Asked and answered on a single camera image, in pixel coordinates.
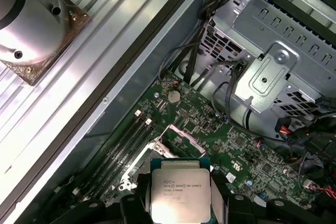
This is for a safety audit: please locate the square brown base plate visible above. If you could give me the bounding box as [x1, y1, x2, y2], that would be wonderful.
[0, 0, 91, 87]

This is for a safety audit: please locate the silver metal drive cage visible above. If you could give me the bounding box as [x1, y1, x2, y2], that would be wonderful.
[199, 0, 336, 141]

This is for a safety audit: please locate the CPU socket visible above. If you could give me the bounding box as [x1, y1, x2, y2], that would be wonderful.
[120, 140, 169, 201]

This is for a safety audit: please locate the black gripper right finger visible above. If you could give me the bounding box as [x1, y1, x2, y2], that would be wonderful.
[210, 173, 328, 224]

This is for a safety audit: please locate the thin black wire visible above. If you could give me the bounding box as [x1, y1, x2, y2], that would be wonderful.
[158, 44, 202, 82]

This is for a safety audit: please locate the RAM slot with white clips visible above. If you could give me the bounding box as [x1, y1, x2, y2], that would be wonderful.
[73, 110, 142, 195]
[90, 119, 153, 201]

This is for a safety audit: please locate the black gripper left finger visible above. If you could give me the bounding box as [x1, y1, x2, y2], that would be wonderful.
[49, 173, 153, 224]

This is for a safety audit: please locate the green motherboard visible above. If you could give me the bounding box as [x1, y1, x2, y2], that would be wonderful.
[51, 73, 336, 224]

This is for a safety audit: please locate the metal socket cover frame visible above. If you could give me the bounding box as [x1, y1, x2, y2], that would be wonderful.
[153, 123, 207, 157]

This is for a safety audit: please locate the silver CPU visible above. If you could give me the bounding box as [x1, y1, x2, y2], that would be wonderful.
[149, 157, 211, 224]

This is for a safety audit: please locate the black PC case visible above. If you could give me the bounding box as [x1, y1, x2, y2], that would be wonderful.
[0, 0, 336, 224]

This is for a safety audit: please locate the black cable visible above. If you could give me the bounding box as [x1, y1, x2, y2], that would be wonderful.
[212, 58, 254, 132]

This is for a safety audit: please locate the silver coin cell battery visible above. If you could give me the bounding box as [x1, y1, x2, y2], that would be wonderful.
[167, 90, 181, 104]

